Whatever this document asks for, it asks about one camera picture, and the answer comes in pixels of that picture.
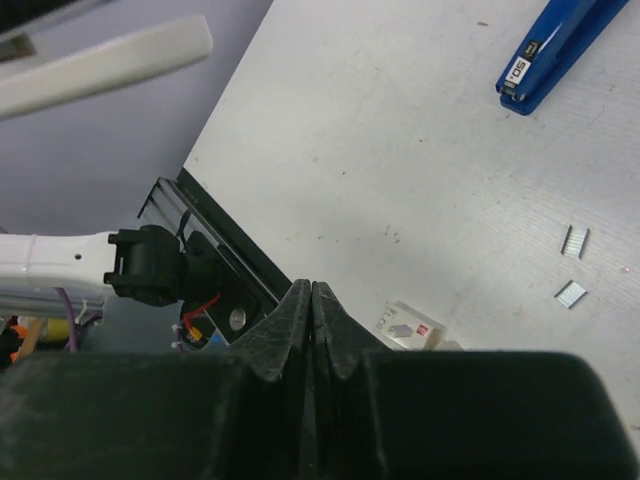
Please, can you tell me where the staple box lid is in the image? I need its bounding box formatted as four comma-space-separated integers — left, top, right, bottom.
376, 301, 445, 350

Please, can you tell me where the aluminium frame rail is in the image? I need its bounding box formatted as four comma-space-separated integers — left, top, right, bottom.
137, 175, 281, 306

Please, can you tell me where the small staple strip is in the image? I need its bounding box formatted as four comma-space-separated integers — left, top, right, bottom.
554, 280, 588, 309

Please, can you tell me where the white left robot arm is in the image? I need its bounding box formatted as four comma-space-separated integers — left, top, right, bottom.
1, 225, 224, 307

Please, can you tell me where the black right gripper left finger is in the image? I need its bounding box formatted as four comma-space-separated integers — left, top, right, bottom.
1, 280, 311, 479

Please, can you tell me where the staple box tray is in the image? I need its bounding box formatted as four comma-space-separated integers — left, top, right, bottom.
424, 338, 464, 351

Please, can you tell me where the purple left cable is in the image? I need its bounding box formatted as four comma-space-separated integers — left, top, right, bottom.
53, 287, 84, 354

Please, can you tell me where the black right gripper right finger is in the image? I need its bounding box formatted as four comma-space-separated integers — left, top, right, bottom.
311, 282, 639, 479

